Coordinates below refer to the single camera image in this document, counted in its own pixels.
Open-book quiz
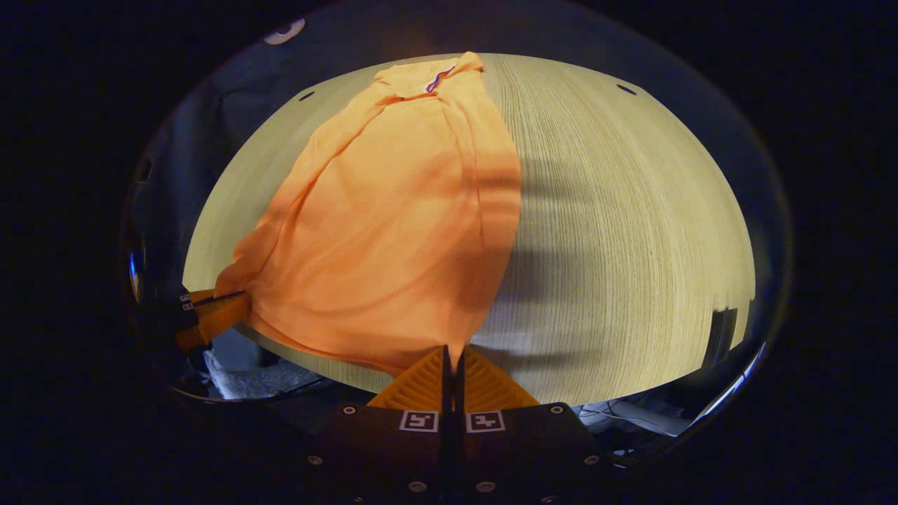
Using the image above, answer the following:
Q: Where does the orange T-shirt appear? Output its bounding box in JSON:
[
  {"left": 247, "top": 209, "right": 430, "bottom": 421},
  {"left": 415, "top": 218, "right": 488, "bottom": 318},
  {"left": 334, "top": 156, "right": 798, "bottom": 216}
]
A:
[{"left": 213, "top": 50, "right": 524, "bottom": 377}]

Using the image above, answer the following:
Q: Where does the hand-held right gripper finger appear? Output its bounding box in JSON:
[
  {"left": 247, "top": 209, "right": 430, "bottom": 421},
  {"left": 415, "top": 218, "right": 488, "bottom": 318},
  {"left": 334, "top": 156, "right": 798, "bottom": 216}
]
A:
[
  {"left": 454, "top": 346, "right": 612, "bottom": 505},
  {"left": 307, "top": 344, "right": 450, "bottom": 505}
]

